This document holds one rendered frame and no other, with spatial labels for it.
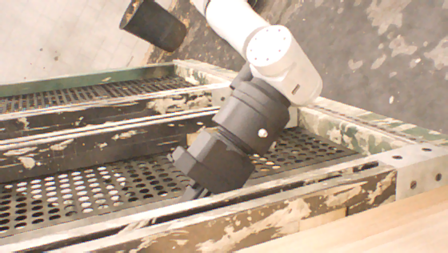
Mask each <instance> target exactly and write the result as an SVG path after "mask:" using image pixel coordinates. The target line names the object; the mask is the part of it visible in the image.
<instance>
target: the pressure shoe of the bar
mask: <svg viewBox="0 0 448 253"><path fill-rule="evenodd" d="M345 217H346V207H342V209H339V210H336V211H331V212H328V213H325V214H322V215H317V216H314V217H311V218H308V219H303V220H301V221H299V222H298V232H300V231H304V230H306V229H309V228H312V227H316V226H319V225H322V224H325V223H329V222H332V221H336V220H339V219H343V218H345Z"/></svg>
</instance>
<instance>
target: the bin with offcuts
mask: <svg viewBox="0 0 448 253"><path fill-rule="evenodd" d="M119 29H120V30H124V31H126V32H128V33H130V34H132V35H134V36H136V37H138V38H140V39H142V40H144V41H146V42H148V43H150V44H153V45H155V46H157V47H159V48H161V49H163V50H165V51H167V52H172V51H174V50H175V49H176V48H177V47H178V46H179V45H180V44H181V43H182V40H183V39H184V37H185V35H186V24H185V23H184V22H182V21H181V20H179V19H178V18H177V17H175V16H174V15H172V14H171V13H170V12H169V11H167V10H166V9H164V8H163V7H162V6H161V5H159V4H158V3H157V2H156V1H155V0H131V1H130V4H129V5H128V7H127V8H126V10H125V12H124V15H123V17H122V20H121V22H120V25H119Z"/></svg>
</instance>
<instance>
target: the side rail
mask: <svg viewBox="0 0 448 253"><path fill-rule="evenodd" d="M172 74H175V73H174V64H173V63H171V62H164V63H157V64H149V65H141V66H128V67H119V68H112V69H105V70H91V71H90V72H83V73H75V74H61V75H54V76H46V77H39V78H25V79H18V80H10V81H3V82H0V98H1V97H7V96H14V95H20V94H33V93H39V91H46V90H59V89H66V88H72V87H79V86H92V85H98V84H105V83H112V82H125V81H132V80H138V79H139V78H151V77H158V76H165V75H172Z"/></svg>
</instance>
